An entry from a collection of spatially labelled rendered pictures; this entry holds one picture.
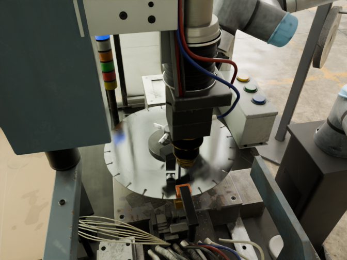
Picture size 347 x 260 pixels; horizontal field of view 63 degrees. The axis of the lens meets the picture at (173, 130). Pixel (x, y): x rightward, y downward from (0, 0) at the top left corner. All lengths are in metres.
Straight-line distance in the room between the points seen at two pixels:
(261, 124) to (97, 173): 0.56
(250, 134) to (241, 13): 0.45
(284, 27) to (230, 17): 0.12
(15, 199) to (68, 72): 0.71
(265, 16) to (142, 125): 0.40
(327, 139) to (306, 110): 1.55
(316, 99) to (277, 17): 2.15
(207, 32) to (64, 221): 0.36
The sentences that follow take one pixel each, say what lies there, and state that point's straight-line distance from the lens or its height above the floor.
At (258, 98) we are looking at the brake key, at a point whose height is 0.91.
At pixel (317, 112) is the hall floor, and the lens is 2.65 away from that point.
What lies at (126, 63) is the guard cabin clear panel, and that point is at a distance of 1.10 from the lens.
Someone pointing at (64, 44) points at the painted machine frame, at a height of 1.34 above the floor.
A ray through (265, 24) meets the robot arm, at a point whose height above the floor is 1.22.
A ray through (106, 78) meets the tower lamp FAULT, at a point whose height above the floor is 1.01.
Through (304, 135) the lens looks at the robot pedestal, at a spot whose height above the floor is 0.75.
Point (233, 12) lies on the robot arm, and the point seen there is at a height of 1.24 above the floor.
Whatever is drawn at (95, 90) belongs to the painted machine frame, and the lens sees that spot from 0.30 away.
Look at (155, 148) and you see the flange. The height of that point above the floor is 0.96.
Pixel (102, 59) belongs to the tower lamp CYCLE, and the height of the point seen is 1.07.
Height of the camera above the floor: 1.46
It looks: 42 degrees down
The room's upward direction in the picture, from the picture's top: straight up
